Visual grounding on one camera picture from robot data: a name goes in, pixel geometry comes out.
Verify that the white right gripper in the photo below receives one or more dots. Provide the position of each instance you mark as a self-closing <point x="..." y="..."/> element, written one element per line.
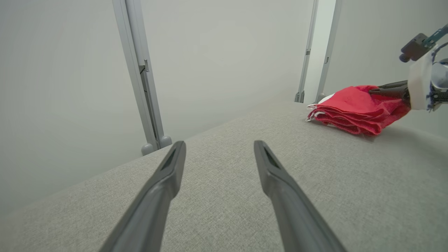
<point x="421" y="84"/>

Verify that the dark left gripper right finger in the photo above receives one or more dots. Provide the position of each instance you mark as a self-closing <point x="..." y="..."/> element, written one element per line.
<point x="290" y="206"/>

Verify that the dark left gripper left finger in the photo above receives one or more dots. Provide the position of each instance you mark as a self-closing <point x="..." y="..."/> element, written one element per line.
<point x="154" y="203"/>

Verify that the red shorts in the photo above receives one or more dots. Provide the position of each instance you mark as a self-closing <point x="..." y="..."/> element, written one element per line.
<point x="353" y="108"/>

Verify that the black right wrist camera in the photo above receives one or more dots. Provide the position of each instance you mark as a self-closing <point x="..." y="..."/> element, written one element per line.
<point x="414" y="47"/>

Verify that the teal right camera plug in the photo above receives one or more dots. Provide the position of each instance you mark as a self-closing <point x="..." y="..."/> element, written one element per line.
<point x="437" y="35"/>

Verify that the grey partition post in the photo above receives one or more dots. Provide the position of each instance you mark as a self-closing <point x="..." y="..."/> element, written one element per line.
<point x="329" y="52"/>
<point x="308" y="52"/>
<point x="148" y="87"/>
<point x="134" y="77"/>

